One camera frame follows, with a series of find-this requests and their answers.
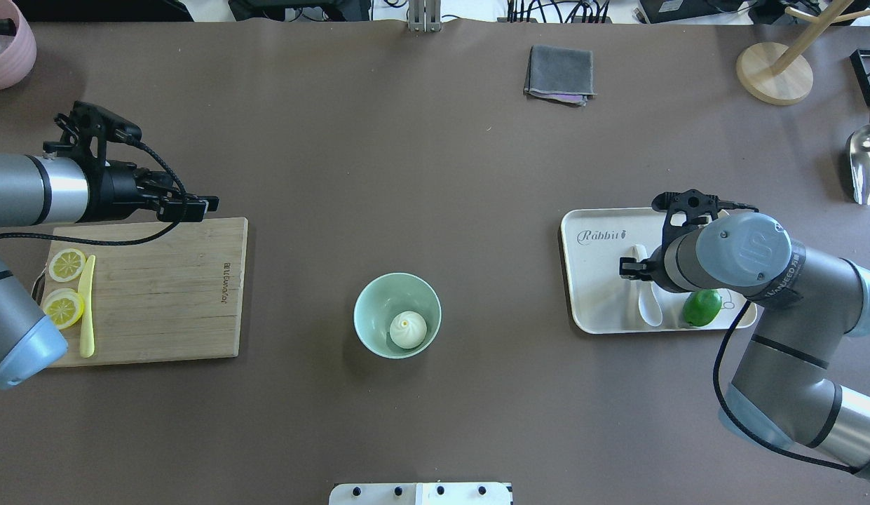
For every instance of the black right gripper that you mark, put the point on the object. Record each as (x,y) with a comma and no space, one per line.
(655,262)

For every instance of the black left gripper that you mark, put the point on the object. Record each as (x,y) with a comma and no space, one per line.
(115,191)

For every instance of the white ceramic spoon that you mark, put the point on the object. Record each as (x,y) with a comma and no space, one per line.
(649,307)

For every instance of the white steamed bun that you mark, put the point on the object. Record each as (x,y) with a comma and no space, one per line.
(408,330)

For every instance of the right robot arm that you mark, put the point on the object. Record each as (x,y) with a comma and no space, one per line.
(780,395)

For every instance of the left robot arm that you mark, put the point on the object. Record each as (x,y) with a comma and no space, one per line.
(69,188)

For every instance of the pink bowl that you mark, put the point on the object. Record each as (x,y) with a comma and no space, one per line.
(17,56)

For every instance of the light green bowl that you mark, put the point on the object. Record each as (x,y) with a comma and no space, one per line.
(381,301)

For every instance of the cream rabbit tray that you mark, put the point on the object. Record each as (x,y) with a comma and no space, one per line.
(603,303)

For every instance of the green lime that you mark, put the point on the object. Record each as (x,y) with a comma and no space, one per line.
(701,308)

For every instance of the wooden cutting board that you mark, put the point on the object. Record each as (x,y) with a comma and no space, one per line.
(175,298)

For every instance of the yellow plastic knife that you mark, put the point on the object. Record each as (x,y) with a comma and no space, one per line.
(85,290)

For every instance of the lower lemon slice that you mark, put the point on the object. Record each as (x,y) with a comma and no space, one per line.
(66,265)

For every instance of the upper lemon slice stack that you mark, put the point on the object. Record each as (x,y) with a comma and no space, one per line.
(64,307)

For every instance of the folded grey cloth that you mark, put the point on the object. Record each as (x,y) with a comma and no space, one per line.
(565,75)

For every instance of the wooden cup tree stand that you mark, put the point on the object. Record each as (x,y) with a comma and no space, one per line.
(781,75)

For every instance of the mirror tray with glass rack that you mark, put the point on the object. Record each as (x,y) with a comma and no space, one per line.
(860,62)

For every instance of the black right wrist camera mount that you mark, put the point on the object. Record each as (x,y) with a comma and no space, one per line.
(687,211)

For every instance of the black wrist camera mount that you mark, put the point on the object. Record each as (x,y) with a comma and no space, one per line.
(87,130)
(687,211)

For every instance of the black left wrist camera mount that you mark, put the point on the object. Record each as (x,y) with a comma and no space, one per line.
(87,130)

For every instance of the aluminium frame post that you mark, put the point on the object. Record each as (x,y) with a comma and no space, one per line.
(424,16)

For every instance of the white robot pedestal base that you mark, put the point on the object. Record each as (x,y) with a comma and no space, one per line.
(473,492)

